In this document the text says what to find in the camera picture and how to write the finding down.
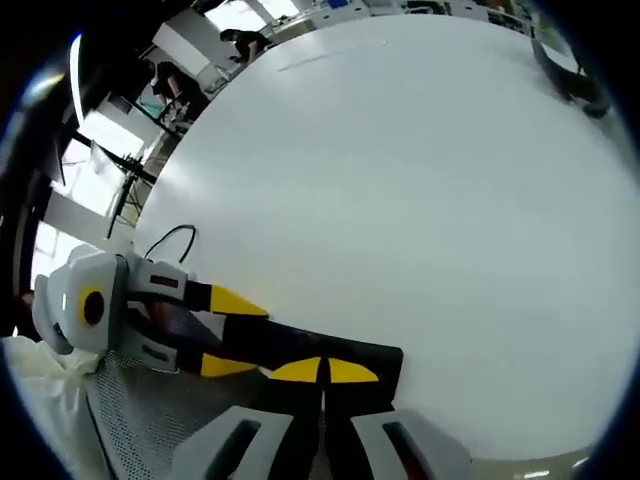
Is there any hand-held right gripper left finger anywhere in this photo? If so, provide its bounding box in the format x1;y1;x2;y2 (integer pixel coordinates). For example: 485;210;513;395
172;355;324;480

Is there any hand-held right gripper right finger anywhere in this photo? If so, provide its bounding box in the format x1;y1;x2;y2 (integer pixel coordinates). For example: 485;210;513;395
322;356;474;480

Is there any black remote control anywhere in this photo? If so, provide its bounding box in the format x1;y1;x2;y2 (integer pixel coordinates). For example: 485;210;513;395
219;314;404;414

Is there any grey mesh chair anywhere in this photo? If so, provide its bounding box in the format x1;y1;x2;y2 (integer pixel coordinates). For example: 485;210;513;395
83;348;281;480

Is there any white cloth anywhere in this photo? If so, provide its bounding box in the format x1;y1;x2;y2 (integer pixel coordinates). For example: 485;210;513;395
3;334;104;480

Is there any black tripod stand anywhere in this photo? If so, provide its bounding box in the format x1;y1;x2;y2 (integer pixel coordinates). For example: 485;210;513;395
58;138;157;234

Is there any black curved headset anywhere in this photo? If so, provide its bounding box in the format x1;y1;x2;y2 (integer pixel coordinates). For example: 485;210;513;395
531;38;612;119

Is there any black cable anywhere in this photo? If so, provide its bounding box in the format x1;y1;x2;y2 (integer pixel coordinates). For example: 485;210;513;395
144;224;199;266

